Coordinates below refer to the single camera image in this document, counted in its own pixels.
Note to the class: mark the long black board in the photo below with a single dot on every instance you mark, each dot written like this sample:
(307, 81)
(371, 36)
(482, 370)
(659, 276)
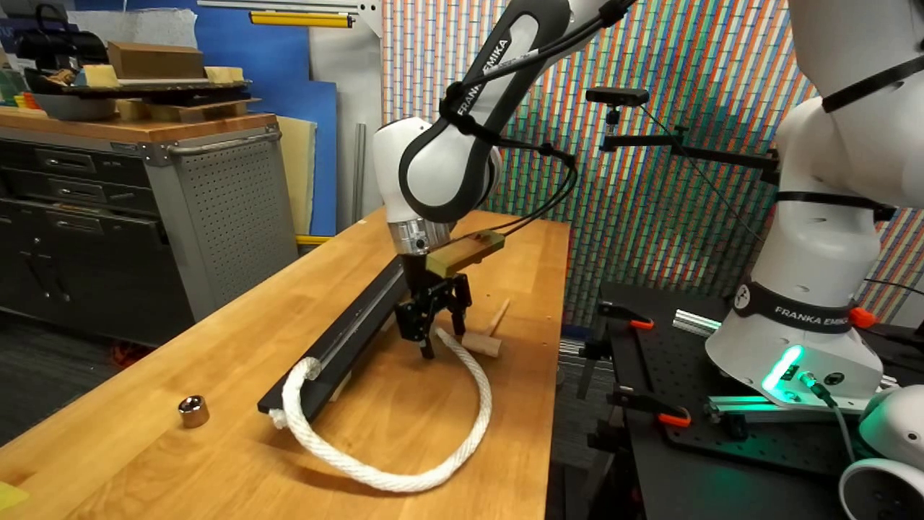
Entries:
(346, 334)

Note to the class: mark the white rounded device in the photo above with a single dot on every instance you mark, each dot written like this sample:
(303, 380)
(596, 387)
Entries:
(890, 448)

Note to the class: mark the blue foam panel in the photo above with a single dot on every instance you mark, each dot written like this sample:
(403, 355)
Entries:
(277, 68)

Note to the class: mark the grey perforated metal cabinet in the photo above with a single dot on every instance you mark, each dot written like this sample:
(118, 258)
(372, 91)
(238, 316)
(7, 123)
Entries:
(203, 232)

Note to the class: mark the black camera on stand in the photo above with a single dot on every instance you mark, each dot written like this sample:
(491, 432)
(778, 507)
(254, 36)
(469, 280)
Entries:
(619, 97)

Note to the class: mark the small wooden mallet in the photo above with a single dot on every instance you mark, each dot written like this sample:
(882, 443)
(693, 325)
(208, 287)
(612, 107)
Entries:
(486, 342)

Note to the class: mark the beige flat panel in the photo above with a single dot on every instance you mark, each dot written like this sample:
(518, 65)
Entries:
(296, 173)

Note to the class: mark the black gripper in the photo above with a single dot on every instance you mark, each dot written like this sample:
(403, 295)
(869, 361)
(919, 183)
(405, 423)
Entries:
(417, 276)

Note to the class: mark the small metal nut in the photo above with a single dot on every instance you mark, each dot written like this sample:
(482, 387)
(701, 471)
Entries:
(192, 412)

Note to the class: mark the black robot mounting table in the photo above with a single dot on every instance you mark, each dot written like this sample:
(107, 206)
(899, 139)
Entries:
(672, 464)

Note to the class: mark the stack of wooden boards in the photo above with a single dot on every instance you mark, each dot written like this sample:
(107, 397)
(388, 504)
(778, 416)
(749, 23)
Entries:
(154, 61)

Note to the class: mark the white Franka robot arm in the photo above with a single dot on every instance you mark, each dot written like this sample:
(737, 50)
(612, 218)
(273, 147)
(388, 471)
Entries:
(441, 167)

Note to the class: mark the small wooden support block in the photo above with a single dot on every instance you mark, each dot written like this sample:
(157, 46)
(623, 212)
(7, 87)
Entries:
(277, 420)

